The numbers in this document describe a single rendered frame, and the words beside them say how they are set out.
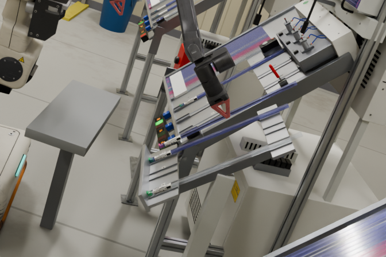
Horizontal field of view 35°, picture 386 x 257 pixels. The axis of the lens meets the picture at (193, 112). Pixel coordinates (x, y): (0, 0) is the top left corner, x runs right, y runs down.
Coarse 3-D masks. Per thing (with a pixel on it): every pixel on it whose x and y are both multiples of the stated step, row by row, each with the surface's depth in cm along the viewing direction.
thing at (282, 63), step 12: (288, 12) 281; (276, 24) 277; (276, 36) 266; (252, 60) 258; (276, 60) 247; (288, 60) 242; (264, 72) 244; (288, 72) 234; (300, 72) 229; (264, 84) 236; (276, 84) 231
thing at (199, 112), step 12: (180, 96) 265; (192, 96) 259; (204, 96) 253; (180, 108) 254; (192, 108) 249; (204, 108) 244; (180, 120) 244; (192, 120) 241; (204, 120) 236; (180, 132) 237
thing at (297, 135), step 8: (288, 136) 182; (296, 136) 181; (272, 144) 182; (280, 144) 182; (248, 152) 184; (256, 152) 183; (232, 160) 184; (240, 160) 184; (208, 168) 185; (216, 168) 184; (192, 176) 185; (176, 184) 186; (152, 192) 187
